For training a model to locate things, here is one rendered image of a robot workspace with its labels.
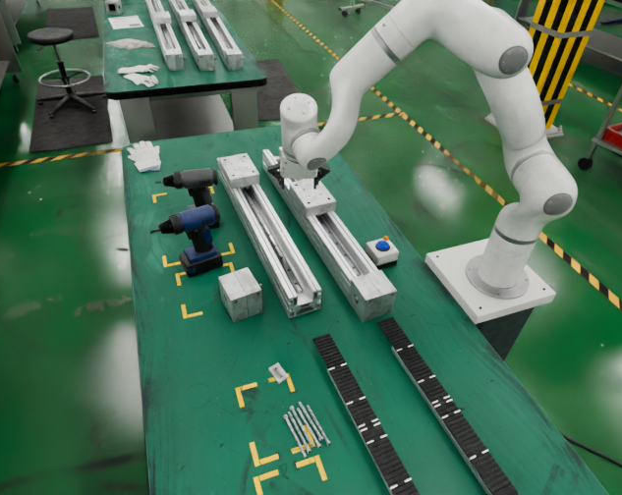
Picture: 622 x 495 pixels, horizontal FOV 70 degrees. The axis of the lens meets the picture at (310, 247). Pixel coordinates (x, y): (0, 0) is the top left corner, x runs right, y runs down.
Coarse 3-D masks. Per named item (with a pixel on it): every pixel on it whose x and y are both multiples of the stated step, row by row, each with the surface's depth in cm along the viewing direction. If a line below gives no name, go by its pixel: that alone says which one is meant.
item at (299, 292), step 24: (240, 192) 158; (240, 216) 159; (264, 216) 155; (264, 240) 140; (288, 240) 140; (264, 264) 140; (288, 264) 136; (288, 288) 124; (312, 288) 125; (288, 312) 126
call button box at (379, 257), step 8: (376, 240) 146; (368, 248) 143; (376, 248) 142; (392, 248) 142; (368, 256) 145; (376, 256) 140; (384, 256) 140; (392, 256) 142; (376, 264) 141; (384, 264) 143; (392, 264) 144
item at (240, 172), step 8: (224, 160) 167; (232, 160) 167; (240, 160) 167; (248, 160) 168; (224, 168) 163; (232, 168) 163; (240, 168) 163; (248, 168) 163; (232, 176) 159; (240, 176) 159; (248, 176) 160; (256, 176) 161; (232, 184) 159; (240, 184) 160; (248, 184) 162
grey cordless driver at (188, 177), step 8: (208, 168) 145; (168, 176) 143; (176, 176) 142; (184, 176) 142; (192, 176) 142; (200, 176) 143; (208, 176) 143; (216, 176) 145; (168, 184) 142; (176, 184) 142; (184, 184) 143; (192, 184) 143; (200, 184) 144; (208, 184) 145; (216, 184) 146; (192, 192) 148; (200, 192) 148; (208, 192) 149; (200, 200) 149; (208, 200) 151; (192, 208) 153; (216, 224) 155
